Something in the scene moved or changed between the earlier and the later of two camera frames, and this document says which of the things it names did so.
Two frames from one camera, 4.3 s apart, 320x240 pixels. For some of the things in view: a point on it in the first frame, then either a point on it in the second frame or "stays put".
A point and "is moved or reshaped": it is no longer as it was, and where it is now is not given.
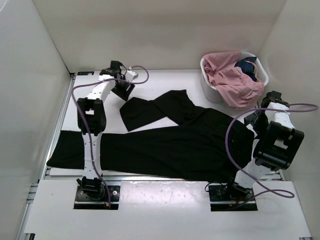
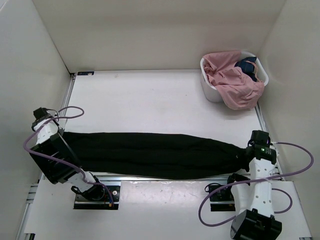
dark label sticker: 86,73 stays put
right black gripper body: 259,121 -> 247,157
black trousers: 167,137 is moved or reshaped
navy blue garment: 247,65 stays put
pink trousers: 236,89 stays put
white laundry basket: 210,93 stays put
